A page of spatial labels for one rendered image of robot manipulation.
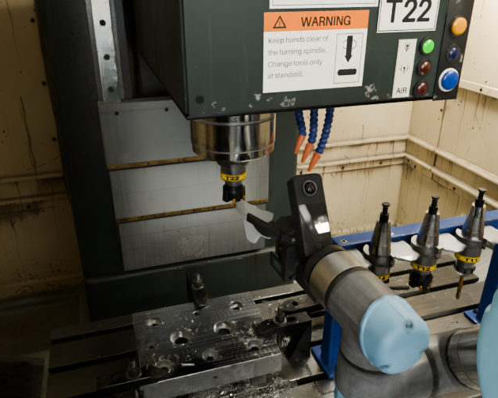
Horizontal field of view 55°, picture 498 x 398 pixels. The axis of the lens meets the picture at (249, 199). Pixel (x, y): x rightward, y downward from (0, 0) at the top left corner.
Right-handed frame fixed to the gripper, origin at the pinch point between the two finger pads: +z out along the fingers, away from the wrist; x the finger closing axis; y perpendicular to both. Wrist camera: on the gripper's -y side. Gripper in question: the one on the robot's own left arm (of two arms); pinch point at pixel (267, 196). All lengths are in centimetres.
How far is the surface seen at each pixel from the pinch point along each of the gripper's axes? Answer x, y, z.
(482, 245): 47, 17, -7
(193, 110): -13.1, -16.8, -2.8
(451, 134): 106, 23, 61
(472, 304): 66, 49, 6
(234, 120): -2.5, -10.7, 8.7
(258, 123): 1.9, -9.7, 8.5
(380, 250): 22.8, 14.4, -3.5
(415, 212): 108, 63, 73
